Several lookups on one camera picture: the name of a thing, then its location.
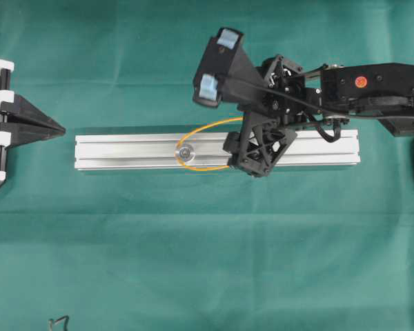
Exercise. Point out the aluminium extrusion rail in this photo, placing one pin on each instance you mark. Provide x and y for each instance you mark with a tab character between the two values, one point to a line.
157	151

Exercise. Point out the lower metal pulley shaft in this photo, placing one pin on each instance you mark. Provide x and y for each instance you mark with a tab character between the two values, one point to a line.
185	153

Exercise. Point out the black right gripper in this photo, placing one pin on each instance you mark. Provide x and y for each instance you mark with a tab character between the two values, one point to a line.
272	115

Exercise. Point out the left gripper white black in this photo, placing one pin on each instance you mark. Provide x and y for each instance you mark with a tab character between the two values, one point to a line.
28	124

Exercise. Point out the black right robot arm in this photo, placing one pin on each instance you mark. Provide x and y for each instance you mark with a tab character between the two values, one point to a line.
382	92

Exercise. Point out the yellow rubber band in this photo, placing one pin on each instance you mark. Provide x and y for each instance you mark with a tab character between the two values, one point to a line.
200	129

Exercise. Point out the green table cloth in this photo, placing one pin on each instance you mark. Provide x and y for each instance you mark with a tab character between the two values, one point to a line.
302	249

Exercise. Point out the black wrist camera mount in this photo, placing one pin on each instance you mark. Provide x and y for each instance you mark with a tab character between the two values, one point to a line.
226	74

